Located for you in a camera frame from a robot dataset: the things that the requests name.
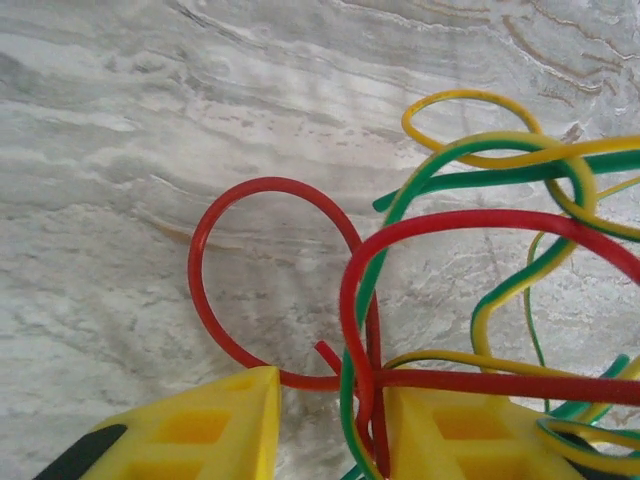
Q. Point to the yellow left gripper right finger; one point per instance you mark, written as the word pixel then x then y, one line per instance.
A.
pixel 460 430

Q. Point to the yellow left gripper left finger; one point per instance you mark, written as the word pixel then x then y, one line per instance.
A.
pixel 200 430

